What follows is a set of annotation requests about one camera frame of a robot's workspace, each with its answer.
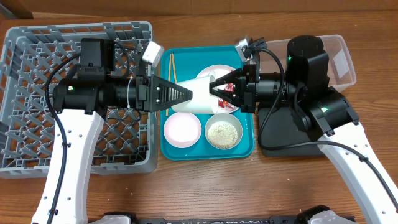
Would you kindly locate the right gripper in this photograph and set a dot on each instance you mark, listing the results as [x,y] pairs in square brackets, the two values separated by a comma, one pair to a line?
[245,76]

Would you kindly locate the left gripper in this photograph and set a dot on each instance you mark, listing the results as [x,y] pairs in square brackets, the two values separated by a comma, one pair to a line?
[152,93]

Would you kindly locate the red snack wrapper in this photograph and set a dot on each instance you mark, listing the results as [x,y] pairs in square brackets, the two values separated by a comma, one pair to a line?
[223,103]

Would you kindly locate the white paper cup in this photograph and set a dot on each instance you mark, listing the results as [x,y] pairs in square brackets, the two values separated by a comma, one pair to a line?
[202,101]

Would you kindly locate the wooden chopstick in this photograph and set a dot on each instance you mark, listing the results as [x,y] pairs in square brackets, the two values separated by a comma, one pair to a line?
[169,76]
[173,67]

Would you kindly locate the pink small bowl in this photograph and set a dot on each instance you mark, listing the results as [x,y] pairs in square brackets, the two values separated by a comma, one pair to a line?
[182,130]

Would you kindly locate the grey bowl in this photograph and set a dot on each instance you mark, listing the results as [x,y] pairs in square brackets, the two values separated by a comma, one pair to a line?
[229,118]

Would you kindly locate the pile of white rice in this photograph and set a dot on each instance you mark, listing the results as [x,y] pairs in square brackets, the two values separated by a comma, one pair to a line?
[222,135]

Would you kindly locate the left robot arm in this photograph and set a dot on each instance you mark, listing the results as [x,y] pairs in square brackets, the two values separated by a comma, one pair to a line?
[79,104]

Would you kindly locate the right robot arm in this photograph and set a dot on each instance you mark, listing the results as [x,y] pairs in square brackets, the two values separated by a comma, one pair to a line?
[317,109]

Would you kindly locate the clear plastic waste bin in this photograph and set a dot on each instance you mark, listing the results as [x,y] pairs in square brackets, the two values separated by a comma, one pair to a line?
[340,68]

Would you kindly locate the white round plate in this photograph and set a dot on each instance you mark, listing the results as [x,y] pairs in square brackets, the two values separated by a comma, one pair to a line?
[217,71]

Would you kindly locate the teal plastic serving tray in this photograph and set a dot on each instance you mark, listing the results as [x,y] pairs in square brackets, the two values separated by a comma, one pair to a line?
[189,62]

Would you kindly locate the black rectangular tray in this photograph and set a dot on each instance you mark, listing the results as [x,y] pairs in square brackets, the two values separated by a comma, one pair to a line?
[279,130]

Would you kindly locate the grey plastic dish rack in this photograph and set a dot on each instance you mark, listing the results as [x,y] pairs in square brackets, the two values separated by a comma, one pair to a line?
[33,54]

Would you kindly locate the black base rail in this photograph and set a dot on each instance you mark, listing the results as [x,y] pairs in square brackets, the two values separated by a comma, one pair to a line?
[318,214]

